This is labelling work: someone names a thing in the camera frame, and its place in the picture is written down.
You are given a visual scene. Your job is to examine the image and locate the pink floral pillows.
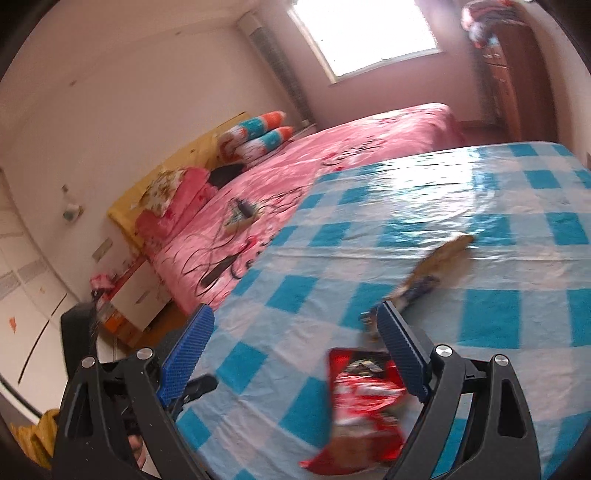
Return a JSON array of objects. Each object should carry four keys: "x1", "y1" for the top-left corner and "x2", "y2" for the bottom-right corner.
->
[{"x1": 135, "y1": 167, "x2": 221, "y2": 241}]

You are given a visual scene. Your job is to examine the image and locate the stack of folded blankets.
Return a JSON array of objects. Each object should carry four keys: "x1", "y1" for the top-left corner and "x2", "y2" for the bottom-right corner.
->
[{"x1": 462, "y1": 0, "x2": 528, "y2": 48}]

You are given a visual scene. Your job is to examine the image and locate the yellow wooden headboard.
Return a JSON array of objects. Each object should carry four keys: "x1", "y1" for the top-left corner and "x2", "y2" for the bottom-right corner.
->
[{"x1": 107, "y1": 111, "x2": 252, "y2": 259}]

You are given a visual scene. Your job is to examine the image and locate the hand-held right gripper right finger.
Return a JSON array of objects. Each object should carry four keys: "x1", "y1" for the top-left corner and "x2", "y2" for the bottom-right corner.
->
[{"x1": 376, "y1": 301, "x2": 542, "y2": 480}]

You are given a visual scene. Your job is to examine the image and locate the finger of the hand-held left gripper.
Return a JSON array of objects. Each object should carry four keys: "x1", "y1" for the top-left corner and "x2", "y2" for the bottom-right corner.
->
[{"x1": 175, "y1": 375, "x2": 219, "y2": 409}]

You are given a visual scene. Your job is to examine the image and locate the floral pillow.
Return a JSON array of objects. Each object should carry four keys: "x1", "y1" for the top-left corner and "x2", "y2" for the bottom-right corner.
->
[{"x1": 139, "y1": 168, "x2": 188, "y2": 217}]

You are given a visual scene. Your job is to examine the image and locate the window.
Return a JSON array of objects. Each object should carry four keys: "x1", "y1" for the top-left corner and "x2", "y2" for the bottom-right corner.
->
[{"x1": 286, "y1": 0, "x2": 439, "y2": 86}]

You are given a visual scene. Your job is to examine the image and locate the blue white checked tablecloth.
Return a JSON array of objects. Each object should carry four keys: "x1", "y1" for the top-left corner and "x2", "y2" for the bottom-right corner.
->
[{"x1": 175, "y1": 141, "x2": 591, "y2": 480}]

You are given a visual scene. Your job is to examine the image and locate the tan snack wrapper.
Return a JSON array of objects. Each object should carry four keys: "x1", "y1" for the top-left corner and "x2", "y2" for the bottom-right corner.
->
[{"x1": 392, "y1": 234, "x2": 476, "y2": 315}]

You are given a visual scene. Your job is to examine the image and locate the orange cardboard box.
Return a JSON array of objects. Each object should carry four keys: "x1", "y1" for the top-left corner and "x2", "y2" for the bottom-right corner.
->
[{"x1": 99, "y1": 295, "x2": 140, "y2": 348}]

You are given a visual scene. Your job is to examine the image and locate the white wardrobe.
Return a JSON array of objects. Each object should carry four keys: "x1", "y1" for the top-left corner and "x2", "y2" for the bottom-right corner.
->
[{"x1": 0, "y1": 168, "x2": 94, "y2": 416}]

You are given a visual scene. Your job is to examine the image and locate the wall-mounted small bottle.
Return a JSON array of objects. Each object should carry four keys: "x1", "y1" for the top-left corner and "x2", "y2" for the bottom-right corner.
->
[{"x1": 62, "y1": 185, "x2": 85, "y2": 223}]

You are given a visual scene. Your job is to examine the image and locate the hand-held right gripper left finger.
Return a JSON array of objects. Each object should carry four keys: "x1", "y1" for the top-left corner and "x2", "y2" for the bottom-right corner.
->
[{"x1": 53, "y1": 303, "x2": 215, "y2": 480}]

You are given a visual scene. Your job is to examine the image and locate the grey checked curtain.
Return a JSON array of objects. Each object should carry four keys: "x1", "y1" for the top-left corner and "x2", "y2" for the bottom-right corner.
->
[{"x1": 240, "y1": 13, "x2": 315, "y2": 126}]

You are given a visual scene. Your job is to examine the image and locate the pink printed bed blanket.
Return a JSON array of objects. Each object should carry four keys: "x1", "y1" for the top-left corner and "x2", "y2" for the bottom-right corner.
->
[{"x1": 136, "y1": 102, "x2": 467, "y2": 315}]

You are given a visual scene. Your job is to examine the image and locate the black phone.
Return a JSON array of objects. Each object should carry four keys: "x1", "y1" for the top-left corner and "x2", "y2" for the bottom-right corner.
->
[{"x1": 201, "y1": 255, "x2": 238, "y2": 287}]

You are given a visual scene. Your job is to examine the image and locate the brown wooden cabinet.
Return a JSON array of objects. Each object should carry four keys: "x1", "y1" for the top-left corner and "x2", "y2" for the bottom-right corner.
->
[{"x1": 480, "y1": 21, "x2": 562, "y2": 145}]

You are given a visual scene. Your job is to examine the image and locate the white power strip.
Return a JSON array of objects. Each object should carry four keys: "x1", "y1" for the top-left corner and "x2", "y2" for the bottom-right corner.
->
[{"x1": 225, "y1": 210, "x2": 257, "y2": 232}]

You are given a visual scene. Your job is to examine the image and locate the black cloth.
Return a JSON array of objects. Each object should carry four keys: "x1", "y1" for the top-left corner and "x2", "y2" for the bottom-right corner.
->
[{"x1": 209, "y1": 162, "x2": 246, "y2": 188}]

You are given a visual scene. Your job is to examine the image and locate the striped colourful roll pillow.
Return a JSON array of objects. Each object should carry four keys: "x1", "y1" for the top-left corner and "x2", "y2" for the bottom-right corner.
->
[
  {"x1": 219, "y1": 110, "x2": 288, "y2": 154},
  {"x1": 235, "y1": 126, "x2": 295, "y2": 163}
]

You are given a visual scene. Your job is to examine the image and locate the yellow garment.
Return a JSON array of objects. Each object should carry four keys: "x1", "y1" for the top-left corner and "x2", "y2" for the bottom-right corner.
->
[{"x1": 9, "y1": 408, "x2": 59, "y2": 468}]

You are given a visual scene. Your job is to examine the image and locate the red snack bag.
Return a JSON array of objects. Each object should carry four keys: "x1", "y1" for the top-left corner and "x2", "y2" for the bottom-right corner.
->
[{"x1": 300, "y1": 347, "x2": 411, "y2": 476}]

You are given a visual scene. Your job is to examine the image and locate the black cable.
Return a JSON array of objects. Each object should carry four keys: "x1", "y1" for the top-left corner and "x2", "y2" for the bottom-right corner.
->
[{"x1": 182, "y1": 189, "x2": 306, "y2": 297}]

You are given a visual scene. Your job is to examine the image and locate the white nightstand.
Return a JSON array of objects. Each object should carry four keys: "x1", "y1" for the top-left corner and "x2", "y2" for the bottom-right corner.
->
[{"x1": 108, "y1": 256, "x2": 170, "y2": 334}]

